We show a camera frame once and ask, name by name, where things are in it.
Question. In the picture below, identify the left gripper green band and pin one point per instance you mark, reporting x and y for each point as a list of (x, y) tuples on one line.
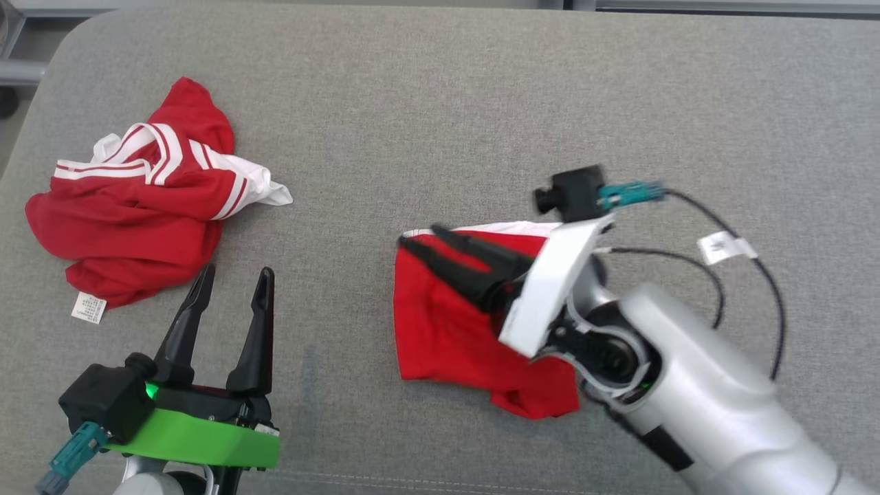
[(199, 433)]

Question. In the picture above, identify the red shorts with white stripe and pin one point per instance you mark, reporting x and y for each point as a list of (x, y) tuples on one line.
[(447, 344)]

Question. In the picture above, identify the grey metal frame rail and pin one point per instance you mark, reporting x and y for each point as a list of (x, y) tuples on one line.
[(687, 5)]

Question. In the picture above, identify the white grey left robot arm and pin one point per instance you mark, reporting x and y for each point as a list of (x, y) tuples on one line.
[(165, 482)]

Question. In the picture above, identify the grey fabric sofa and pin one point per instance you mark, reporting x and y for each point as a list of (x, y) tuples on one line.
[(412, 117)]

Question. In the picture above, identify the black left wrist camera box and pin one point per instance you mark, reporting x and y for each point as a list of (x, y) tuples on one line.
[(103, 402)]

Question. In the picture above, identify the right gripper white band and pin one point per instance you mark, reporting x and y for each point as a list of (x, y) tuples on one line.
[(557, 282)]

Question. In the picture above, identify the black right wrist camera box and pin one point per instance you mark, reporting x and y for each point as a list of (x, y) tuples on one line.
[(574, 192)]

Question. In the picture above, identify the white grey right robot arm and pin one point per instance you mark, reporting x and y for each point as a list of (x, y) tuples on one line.
[(708, 392)]

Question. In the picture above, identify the red jersey with number 23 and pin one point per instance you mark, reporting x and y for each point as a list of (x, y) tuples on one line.
[(130, 227)]

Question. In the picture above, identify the grey metal rack frame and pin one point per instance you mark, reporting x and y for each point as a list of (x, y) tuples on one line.
[(17, 69)]

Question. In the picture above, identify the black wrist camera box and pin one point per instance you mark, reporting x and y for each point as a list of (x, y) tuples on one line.
[(103, 402), (574, 192)]

